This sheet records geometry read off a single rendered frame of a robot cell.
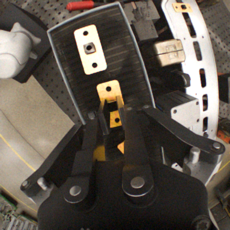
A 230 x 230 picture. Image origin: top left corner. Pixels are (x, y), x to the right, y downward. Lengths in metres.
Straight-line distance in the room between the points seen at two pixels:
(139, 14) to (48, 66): 0.59
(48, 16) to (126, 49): 0.71
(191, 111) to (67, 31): 0.34
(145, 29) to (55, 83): 0.59
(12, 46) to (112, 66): 0.37
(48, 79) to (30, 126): 1.30
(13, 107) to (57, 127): 0.83
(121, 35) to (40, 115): 1.64
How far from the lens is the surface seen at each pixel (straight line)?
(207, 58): 0.52
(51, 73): 0.76
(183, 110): 0.33
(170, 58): 0.33
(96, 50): 0.21
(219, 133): 0.70
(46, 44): 0.71
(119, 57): 0.21
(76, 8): 0.26
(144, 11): 0.34
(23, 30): 0.68
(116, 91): 0.21
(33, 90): 1.72
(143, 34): 0.29
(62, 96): 0.74
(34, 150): 2.23
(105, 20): 0.23
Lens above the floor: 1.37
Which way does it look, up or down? 68 degrees down
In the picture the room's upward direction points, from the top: 178 degrees clockwise
